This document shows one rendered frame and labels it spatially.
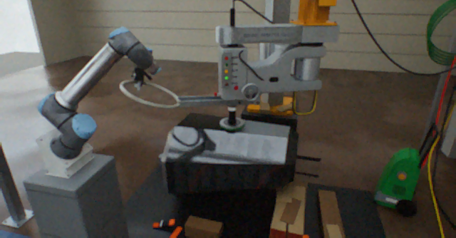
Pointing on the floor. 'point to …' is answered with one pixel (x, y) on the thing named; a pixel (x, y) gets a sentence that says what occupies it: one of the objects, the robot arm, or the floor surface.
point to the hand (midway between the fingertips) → (137, 88)
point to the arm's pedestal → (79, 202)
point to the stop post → (11, 196)
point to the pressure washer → (402, 177)
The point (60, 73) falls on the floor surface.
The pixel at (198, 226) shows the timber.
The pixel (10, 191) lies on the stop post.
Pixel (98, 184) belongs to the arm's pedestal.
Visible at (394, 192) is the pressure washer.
